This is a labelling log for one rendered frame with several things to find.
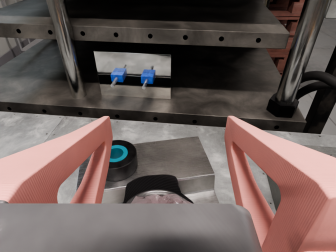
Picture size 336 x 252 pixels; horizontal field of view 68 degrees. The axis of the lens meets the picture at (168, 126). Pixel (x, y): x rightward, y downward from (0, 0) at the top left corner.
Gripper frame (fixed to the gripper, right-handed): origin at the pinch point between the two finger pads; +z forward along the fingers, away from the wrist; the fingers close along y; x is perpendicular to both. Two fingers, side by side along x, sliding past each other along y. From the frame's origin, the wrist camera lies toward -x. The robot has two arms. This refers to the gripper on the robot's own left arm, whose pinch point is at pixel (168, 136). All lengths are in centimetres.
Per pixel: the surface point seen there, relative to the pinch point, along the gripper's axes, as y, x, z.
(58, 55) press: 57, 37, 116
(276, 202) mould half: -24, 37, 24
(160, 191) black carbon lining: 1.6, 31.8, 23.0
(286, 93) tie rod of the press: -38, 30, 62
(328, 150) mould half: -39, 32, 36
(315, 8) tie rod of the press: -39, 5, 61
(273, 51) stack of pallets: -106, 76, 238
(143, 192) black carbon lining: 4.9, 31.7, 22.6
